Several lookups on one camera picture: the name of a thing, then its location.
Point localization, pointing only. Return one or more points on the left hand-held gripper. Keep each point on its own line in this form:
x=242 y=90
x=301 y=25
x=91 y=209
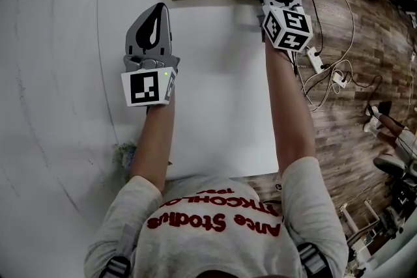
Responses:
x=143 y=88

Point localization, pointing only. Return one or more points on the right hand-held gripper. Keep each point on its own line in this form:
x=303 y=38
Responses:
x=286 y=29

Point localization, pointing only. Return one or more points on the person's right forearm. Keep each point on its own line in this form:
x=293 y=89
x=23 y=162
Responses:
x=290 y=114

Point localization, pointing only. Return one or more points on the person's left forearm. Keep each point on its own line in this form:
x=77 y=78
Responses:
x=153 y=146

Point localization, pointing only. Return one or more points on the white desk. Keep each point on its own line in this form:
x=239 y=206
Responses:
x=211 y=91

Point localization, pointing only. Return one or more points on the white power strip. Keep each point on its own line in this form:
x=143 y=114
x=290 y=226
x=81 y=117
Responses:
x=314 y=59

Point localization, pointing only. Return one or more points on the white power adapter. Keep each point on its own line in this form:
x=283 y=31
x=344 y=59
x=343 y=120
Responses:
x=339 y=78

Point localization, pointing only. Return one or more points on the grey printed t-shirt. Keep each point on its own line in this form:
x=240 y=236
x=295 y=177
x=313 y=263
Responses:
x=208 y=247

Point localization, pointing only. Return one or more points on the metal frame rack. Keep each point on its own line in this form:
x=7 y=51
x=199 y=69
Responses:
x=365 y=228

